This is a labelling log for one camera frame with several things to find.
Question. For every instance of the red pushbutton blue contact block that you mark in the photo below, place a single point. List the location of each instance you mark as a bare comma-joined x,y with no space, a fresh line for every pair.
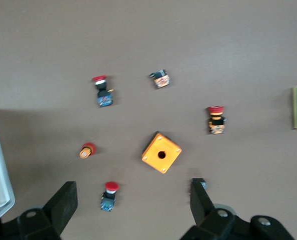
103,97
108,200

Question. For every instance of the orange black contact block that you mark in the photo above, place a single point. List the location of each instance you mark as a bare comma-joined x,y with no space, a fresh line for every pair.
161,80

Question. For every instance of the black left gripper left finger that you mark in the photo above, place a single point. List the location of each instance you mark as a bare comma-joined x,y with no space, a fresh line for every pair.
63,205

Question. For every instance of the red yellow mushroom button head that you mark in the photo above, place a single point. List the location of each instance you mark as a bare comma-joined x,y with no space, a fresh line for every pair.
87,150

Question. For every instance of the orange button enclosure box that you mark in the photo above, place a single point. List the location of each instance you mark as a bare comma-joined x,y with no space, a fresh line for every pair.
152,150

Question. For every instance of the red pushbutton orange contact block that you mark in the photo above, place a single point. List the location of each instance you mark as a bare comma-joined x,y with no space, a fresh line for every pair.
216,125

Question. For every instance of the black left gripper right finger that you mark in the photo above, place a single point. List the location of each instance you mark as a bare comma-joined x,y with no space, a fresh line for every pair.
201,202

